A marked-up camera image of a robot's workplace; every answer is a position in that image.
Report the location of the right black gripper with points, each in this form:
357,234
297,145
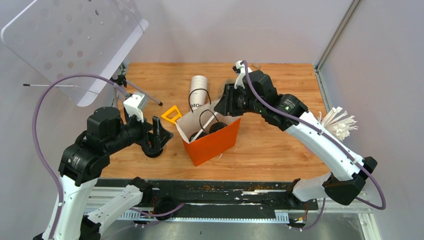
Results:
226,106

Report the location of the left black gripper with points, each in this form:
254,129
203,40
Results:
161,135

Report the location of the black coffee cup lid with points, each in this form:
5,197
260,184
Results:
216,127

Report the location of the orange paper bag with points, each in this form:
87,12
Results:
211,145

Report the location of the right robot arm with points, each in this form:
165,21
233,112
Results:
348,170

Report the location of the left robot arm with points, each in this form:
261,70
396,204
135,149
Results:
82,164

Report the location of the yellow plastic triangle holder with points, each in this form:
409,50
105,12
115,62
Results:
172,114

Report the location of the stacked pulp cup carriers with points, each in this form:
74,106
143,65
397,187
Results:
223,87

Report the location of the stack of white paper cups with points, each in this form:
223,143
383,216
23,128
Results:
198,92

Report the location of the white tripod stand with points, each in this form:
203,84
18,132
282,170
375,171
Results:
116,99

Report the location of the pink cup of wrapped straws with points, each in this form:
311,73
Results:
338,123

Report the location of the clear perforated acrylic panel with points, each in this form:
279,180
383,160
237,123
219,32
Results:
86,40

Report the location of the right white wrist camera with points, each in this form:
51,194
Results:
241,68

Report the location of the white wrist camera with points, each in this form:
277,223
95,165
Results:
241,68
135,104

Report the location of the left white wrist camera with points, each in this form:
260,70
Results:
135,104

